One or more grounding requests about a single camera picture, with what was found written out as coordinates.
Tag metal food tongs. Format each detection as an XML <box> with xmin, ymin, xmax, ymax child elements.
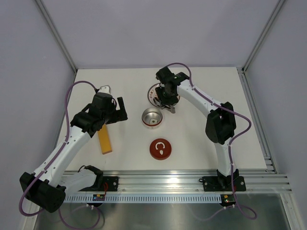
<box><xmin>161</xmin><ymin>105</ymin><xmax>176</xmax><ymax>114</ymax></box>

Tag white tofu cube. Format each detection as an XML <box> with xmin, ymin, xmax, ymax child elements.
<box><xmin>149</xmin><ymin>118</ymin><xmax>159</xmax><ymax>126</ymax></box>

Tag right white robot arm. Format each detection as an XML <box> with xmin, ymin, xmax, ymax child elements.
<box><xmin>155</xmin><ymin>67</ymin><xmax>238</xmax><ymax>191</ymax></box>

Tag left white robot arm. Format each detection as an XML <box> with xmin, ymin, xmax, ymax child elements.
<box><xmin>19</xmin><ymin>92</ymin><xmax>128</xmax><ymax>213</ymax></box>

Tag steel lunch box bowl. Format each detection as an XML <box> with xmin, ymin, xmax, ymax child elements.
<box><xmin>141</xmin><ymin>107</ymin><xmax>163</xmax><ymax>129</ymax></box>

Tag red lunch box lid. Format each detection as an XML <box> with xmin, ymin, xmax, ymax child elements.
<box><xmin>149</xmin><ymin>138</ymin><xmax>172</xmax><ymax>161</ymax></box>

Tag white patterned plate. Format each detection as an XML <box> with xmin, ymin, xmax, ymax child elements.
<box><xmin>147</xmin><ymin>83</ymin><xmax>180</xmax><ymax>109</ymax></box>

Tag yellow wooden block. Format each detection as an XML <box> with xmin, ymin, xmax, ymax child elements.
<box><xmin>97</xmin><ymin>125</ymin><xmax>112</xmax><ymax>155</ymax></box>

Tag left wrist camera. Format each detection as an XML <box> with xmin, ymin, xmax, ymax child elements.
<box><xmin>98</xmin><ymin>85</ymin><xmax>111</xmax><ymax>94</ymax></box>

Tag aluminium front rail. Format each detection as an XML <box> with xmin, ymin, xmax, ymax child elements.
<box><xmin>64</xmin><ymin>169</ymin><xmax>293</xmax><ymax>194</ymax></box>

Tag aluminium rail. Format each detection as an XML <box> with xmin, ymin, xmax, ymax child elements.
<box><xmin>236</xmin><ymin>67</ymin><xmax>279</xmax><ymax>174</ymax></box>
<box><xmin>64</xmin><ymin>169</ymin><xmax>293</xmax><ymax>194</ymax></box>

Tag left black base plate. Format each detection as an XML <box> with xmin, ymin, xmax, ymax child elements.
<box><xmin>81</xmin><ymin>176</ymin><xmax>119</xmax><ymax>192</ymax></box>

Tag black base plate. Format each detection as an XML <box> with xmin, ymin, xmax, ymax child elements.
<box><xmin>199</xmin><ymin>176</ymin><xmax>247</xmax><ymax>192</ymax></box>
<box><xmin>81</xmin><ymin>176</ymin><xmax>119</xmax><ymax>192</ymax></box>

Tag right side aluminium rail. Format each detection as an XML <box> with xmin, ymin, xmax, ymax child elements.
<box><xmin>236</xmin><ymin>67</ymin><xmax>279</xmax><ymax>174</ymax></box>

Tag perforated cable tray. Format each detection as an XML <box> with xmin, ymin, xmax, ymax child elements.
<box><xmin>64</xmin><ymin>193</ymin><xmax>222</xmax><ymax>204</ymax></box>

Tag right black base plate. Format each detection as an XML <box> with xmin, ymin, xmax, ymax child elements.
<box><xmin>199</xmin><ymin>176</ymin><xmax>247</xmax><ymax>192</ymax></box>

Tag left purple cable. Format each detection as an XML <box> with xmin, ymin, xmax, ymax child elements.
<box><xmin>18</xmin><ymin>80</ymin><xmax>106</xmax><ymax>227</ymax></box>

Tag purple cable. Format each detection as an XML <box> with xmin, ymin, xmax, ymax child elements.
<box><xmin>165</xmin><ymin>62</ymin><xmax>257</xmax><ymax>220</ymax></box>
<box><xmin>18</xmin><ymin>80</ymin><xmax>106</xmax><ymax>227</ymax></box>

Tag left aluminium frame post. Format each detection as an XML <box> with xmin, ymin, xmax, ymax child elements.
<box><xmin>34</xmin><ymin>0</ymin><xmax>78</xmax><ymax>76</ymax></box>

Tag aluminium frame post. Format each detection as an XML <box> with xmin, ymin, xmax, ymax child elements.
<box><xmin>241</xmin><ymin>0</ymin><xmax>287</xmax><ymax>74</ymax></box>
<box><xmin>34</xmin><ymin>0</ymin><xmax>78</xmax><ymax>76</ymax></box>

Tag right aluminium frame post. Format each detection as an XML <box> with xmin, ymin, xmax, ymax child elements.
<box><xmin>241</xmin><ymin>0</ymin><xmax>287</xmax><ymax>74</ymax></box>

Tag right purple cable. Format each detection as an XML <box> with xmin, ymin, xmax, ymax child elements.
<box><xmin>165</xmin><ymin>62</ymin><xmax>257</xmax><ymax>220</ymax></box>

